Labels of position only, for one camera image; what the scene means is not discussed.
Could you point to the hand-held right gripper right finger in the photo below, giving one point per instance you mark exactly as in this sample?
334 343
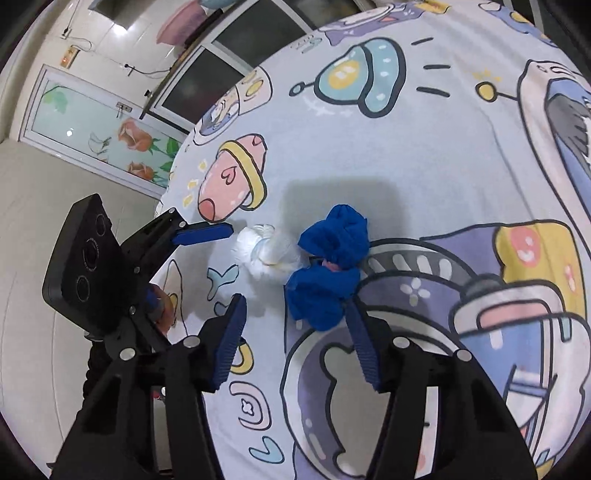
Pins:
364 350

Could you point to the blue cloth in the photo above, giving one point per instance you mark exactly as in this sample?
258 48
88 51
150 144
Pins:
330 272

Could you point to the glass-door kitchen cabinet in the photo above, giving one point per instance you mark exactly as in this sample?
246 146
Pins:
221 60

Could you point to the person's left hand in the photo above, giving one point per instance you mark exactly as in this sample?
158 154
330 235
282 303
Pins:
166 309

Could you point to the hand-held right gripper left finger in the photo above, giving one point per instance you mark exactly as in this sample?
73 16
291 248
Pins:
228 341

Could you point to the flower-decal glass door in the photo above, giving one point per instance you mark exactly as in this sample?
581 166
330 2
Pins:
101 134

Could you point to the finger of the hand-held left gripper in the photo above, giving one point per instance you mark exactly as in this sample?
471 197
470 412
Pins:
203 233
152 302

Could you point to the pink basin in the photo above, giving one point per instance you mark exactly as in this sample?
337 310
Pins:
182 21

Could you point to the white tissue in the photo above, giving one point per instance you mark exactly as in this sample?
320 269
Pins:
261 251

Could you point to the orange wall socket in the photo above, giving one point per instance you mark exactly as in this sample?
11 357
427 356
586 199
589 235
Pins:
69 57

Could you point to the cartoon printed tablecloth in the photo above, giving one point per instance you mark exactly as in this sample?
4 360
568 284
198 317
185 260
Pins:
415 161

